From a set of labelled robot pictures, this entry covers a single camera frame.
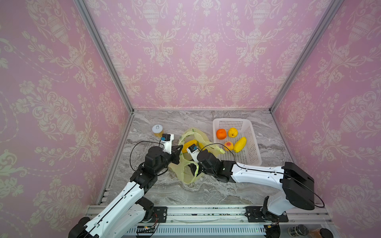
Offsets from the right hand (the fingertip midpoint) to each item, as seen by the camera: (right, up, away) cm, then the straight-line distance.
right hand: (187, 162), depth 79 cm
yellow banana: (0, +7, +21) cm, 22 cm away
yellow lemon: (+33, +7, +15) cm, 37 cm away
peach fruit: (+26, +7, +15) cm, 31 cm away
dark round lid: (+58, -25, -17) cm, 65 cm away
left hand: (-2, +9, -4) cm, 10 cm away
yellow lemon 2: (+30, +15, +21) cm, 39 cm away
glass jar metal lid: (+47, -24, -17) cm, 56 cm away
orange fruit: (+22, +14, +21) cm, 33 cm away
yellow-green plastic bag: (0, -1, -7) cm, 7 cm away
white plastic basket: (+34, +11, +24) cm, 43 cm away
